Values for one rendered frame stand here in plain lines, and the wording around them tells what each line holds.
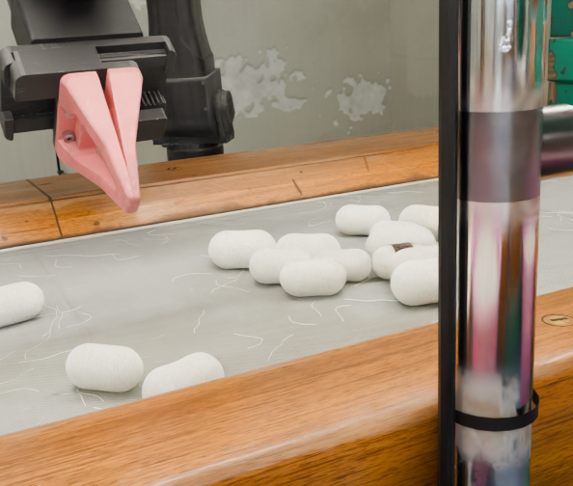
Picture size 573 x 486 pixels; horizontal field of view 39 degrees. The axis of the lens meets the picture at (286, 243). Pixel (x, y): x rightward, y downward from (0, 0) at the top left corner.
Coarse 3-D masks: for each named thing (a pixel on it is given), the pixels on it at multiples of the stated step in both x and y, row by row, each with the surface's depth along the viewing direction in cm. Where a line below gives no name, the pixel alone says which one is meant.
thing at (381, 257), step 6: (384, 246) 42; (390, 246) 42; (414, 246) 42; (420, 246) 42; (378, 252) 42; (384, 252) 42; (390, 252) 41; (372, 258) 42; (378, 258) 42; (384, 258) 41; (390, 258) 41; (372, 264) 42; (378, 264) 42; (384, 264) 41; (378, 270) 42; (384, 270) 41; (378, 276) 42; (384, 276) 42
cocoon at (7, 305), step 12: (0, 288) 38; (12, 288) 38; (24, 288) 38; (36, 288) 39; (0, 300) 37; (12, 300) 38; (24, 300) 38; (36, 300) 38; (0, 312) 37; (12, 312) 38; (24, 312) 38; (36, 312) 39; (0, 324) 38
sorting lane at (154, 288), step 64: (384, 192) 63; (0, 256) 50; (64, 256) 50; (128, 256) 49; (192, 256) 48; (64, 320) 39; (128, 320) 38; (192, 320) 38; (256, 320) 37; (320, 320) 37; (384, 320) 37; (0, 384) 32; (64, 384) 32
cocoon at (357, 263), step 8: (320, 256) 42; (328, 256) 42; (336, 256) 42; (344, 256) 41; (352, 256) 41; (360, 256) 41; (368, 256) 42; (344, 264) 41; (352, 264) 41; (360, 264) 41; (368, 264) 42; (352, 272) 41; (360, 272) 41; (368, 272) 42; (352, 280) 42; (360, 280) 42
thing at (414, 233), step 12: (384, 228) 44; (396, 228) 44; (408, 228) 44; (420, 228) 44; (372, 240) 44; (384, 240) 43; (396, 240) 43; (408, 240) 43; (420, 240) 43; (432, 240) 44; (372, 252) 44
